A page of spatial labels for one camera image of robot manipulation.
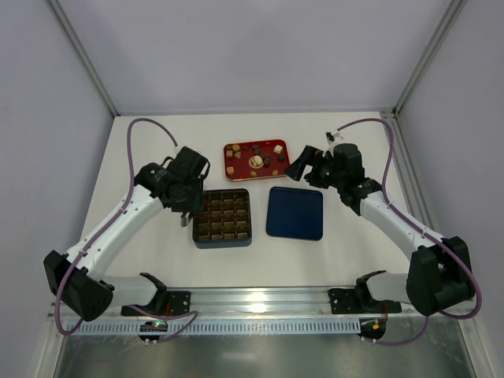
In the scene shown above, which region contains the white round chocolate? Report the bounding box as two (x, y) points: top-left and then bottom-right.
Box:
(249, 155), (263, 169)

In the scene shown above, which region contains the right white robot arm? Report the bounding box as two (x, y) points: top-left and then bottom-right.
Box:
(284, 143), (476, 317)

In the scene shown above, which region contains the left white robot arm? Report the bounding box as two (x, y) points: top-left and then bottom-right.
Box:
(43, 146), (209, 322)

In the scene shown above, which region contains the blue chocolate box with insert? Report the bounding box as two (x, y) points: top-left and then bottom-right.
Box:
(192, 188), (252, 249)

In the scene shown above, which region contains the blue box lid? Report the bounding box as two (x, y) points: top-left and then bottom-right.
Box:
(265, 187), (324, 241)

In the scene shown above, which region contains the red rectangular tray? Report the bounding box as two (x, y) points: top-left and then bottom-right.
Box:
(223, 139), (290, 182)

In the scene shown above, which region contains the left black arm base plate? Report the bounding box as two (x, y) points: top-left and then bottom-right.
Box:
(120, 291), (191, 317)

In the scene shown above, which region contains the aluminium rail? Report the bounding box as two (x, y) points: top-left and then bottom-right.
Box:
(46, 286), (410, 321)

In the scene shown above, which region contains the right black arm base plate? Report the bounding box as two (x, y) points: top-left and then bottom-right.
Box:
(328, 287), (402, 315)

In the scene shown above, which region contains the slotted cable duct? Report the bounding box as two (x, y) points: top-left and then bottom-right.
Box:
(75, 317), (361, 336)

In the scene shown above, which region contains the right frame post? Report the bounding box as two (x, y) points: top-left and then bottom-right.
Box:
(392, 0), (467, 117)

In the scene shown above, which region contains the frame post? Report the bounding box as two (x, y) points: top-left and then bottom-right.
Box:
(45, 0), (120, 117)
(392, 0), (467, 117)

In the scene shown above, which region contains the left frame post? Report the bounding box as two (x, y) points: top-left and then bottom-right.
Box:
(45, 0), (120, 117)

